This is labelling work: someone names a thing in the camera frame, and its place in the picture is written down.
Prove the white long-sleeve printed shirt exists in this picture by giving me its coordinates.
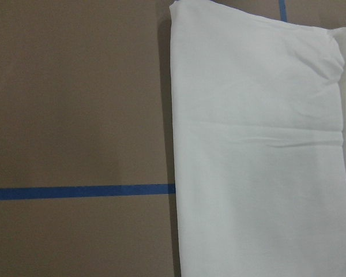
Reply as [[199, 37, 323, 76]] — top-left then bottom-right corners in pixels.
[[170, 1, 346, 276]]

